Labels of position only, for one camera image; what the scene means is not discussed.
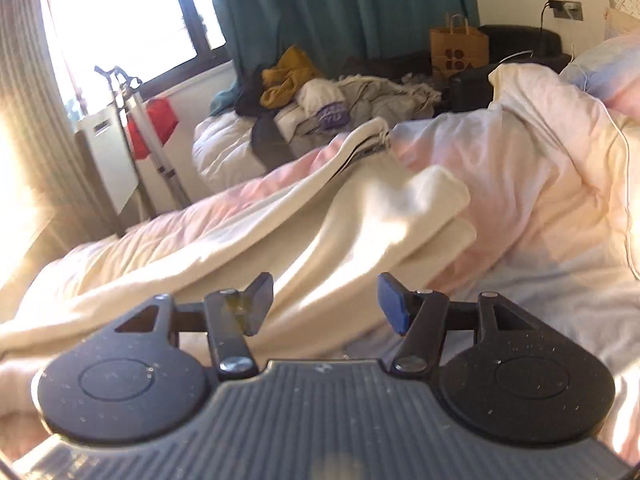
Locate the yellow garment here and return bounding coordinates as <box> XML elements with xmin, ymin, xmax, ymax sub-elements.
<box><xmin>260</xmin><ymin>46</ymin><xmax>323</xmax><ymax>108</ymax></box>

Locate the cream pillow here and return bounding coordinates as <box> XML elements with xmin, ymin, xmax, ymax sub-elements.
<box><xmin>602</xmin><ymin>7</ymin><xmax>640</xmax><ymax>41</ymax></box>

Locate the metal wall socket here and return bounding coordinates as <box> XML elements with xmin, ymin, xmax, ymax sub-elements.
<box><xmin>547</xmin><ymin>0</ymin><xmax>583</xmax><ymax>22</ymax></box>

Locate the dark garment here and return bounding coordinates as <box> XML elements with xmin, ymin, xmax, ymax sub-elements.
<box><xmin>235</xmin><ymin>67</ymin><xmax>291</xmax><ymax>171</ymax></box>

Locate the lavender pillow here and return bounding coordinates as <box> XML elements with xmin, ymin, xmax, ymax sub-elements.
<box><xmin>557</xmin><ymin>35</ymin><xmax>640</xmax><ymax>111</ymax></box>

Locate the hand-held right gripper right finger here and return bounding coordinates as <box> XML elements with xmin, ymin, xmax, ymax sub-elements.
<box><xmin>377</xmin><ymin>272</ymin><xmax>538</xmax><ymax>376</ymax></box>

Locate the black armchair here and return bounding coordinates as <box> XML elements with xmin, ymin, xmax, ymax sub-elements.
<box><xmin>345</xmin><ymin>24</ymin><xmax>573</xmax><ymax>111</ymax></box>

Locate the window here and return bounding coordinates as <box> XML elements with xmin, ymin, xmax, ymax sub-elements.
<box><xmin>40</xmin><ymin>0</ymin><xmax>233</xmax><ymax>106</ymax></box>

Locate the teal garment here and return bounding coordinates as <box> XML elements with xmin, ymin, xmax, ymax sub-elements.
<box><xmin>209</xmin><ymin>82</ymin><xmax>246</xmax><ymax>116</ymax></box>

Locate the printed garment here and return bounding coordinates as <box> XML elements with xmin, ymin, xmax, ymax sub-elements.
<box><xmin>315</xmin><ymin>102</ymin><xmax>349</xmax><ymax>128</ymax></box>

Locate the metal folding stand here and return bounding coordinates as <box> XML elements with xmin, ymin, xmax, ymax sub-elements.
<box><xmin>94</xmin><ymin>65</ymin><xmax>193</xmax><ymax>216</ymax></box>

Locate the bed with white sheet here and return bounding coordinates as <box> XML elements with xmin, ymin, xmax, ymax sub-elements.
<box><xmin>0</xmin><ymin>62</ymin><xmax>640</xmax><ymax>466</ymax></box>

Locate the white vanity desk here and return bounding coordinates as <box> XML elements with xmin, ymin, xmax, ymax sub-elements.
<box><xmin>75</xmin><ymin>102</ymin><xmax>143</xmax><ymax>216</ymax></box>

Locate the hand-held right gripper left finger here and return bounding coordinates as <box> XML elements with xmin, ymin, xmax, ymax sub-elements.
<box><xmin>115</xmin><ymin>272</ymin><xmax>275</xmax><ymax>377</ymax></box>

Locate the brown paper bag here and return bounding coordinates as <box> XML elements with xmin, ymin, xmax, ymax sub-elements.
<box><xmin>430</xmin><ymin>12</ymin><xmax>490</xmax><ymax>78</ymax></box>

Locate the white garment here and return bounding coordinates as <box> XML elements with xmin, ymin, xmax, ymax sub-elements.
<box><xmin>295</xmin><ymin>80</ymin><xmax>347</xmax><ymax>111</ymax></box>

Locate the red cloth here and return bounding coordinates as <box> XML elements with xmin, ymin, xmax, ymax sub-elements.
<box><xmin>125</xmin><ymin>97</ymin><xmax>180</xmax><ymax>158</ymax></box>

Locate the grey garment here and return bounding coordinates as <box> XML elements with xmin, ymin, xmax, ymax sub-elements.
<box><xmin>340</xmin><ymin>76</ymin><xmax>443</xmax><ymax>121</ymax></box>

